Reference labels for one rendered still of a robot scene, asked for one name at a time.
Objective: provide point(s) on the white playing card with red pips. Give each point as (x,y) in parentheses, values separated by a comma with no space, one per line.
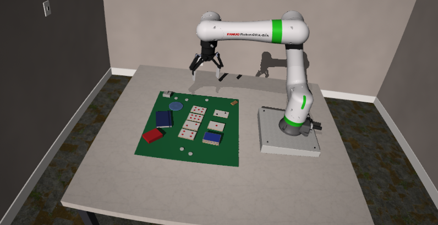
(198,109)
(187,134)
(195,117)
(191,125)

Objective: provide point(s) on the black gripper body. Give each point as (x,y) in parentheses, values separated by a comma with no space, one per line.
(205,52)

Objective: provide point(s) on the white card with red dot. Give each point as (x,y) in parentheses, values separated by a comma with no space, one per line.
(216,125)

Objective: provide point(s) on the green felt mat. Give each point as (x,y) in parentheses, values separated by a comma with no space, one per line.
(168,147)

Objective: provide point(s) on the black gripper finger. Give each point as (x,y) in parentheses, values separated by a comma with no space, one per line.
(218,66)
(194,65)

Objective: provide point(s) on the blue flat disc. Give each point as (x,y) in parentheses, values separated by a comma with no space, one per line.
(175,106)

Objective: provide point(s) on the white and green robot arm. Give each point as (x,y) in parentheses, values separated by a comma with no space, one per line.
(291,31)

